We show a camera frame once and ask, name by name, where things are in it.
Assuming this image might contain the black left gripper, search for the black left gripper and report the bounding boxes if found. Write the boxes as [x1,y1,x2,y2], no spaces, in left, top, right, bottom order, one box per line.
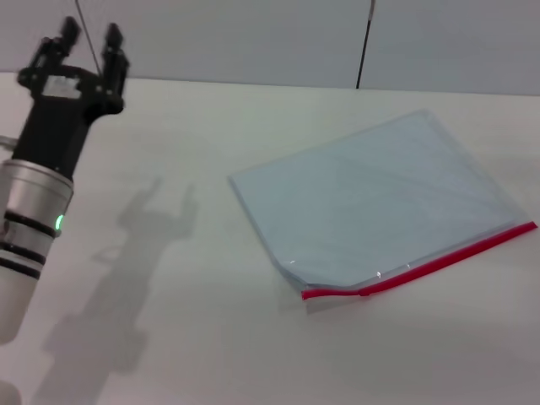
[11,15,130,176]

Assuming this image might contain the clear document bag red zipper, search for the clear document bag red zipper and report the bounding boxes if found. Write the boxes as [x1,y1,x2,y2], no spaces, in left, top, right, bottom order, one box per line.
[227,108,539,316]

